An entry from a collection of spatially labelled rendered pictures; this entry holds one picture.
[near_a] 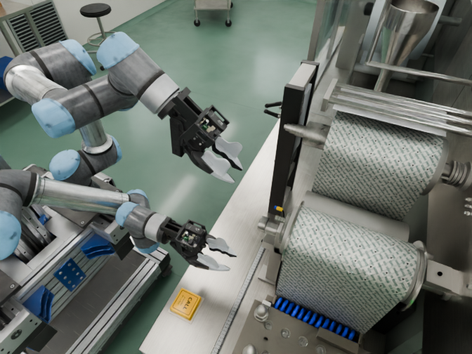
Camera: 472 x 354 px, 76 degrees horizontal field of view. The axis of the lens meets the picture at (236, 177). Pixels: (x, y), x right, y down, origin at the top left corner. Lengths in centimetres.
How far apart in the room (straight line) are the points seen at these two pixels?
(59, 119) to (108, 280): 136
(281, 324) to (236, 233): 39
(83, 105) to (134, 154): 217
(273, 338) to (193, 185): 178
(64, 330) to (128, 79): 150
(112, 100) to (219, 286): 64
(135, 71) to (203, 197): 183
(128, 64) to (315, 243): 50
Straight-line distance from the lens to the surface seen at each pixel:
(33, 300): 145
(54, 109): 67
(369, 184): 80
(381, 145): 75
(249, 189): 123
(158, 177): 258
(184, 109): 60
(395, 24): 111
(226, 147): 66
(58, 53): 105
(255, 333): 84
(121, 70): 62
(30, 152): 328
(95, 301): 189
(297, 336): 85
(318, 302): 82
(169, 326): 100
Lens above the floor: 184
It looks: 48 degrees down
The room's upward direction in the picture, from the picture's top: straight up
